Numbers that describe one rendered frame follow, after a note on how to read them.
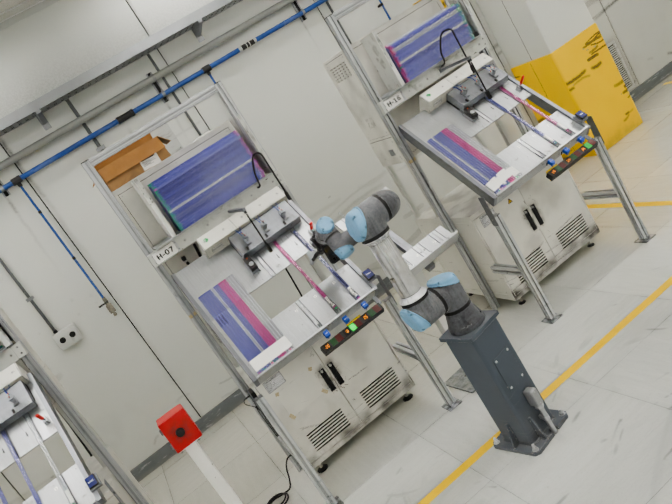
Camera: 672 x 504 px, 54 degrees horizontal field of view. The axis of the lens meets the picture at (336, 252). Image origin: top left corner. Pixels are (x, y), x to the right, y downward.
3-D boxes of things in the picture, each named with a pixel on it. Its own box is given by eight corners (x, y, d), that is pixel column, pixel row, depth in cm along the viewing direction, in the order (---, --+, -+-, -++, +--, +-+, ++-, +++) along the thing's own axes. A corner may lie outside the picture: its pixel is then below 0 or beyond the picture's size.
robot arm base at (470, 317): (492, 312, 259) (480, 291, 256) (470, 336, 251) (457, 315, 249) (465, 313, 271) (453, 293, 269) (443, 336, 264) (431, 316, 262)
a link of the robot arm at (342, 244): (362, 241, 278) (345, 222, 281) (342, 256, 274) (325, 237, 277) (360, 249, 285) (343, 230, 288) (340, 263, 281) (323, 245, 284)
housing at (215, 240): (290, 211, 342) (286, 194, 330) (211, 265, 328) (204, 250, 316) (281, 202, 346) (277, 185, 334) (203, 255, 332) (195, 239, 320)
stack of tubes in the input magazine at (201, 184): (267, 175, 332) (237, 128, 326) (181, 231, 318) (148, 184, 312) (260, 177, 343) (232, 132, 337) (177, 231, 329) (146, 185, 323)
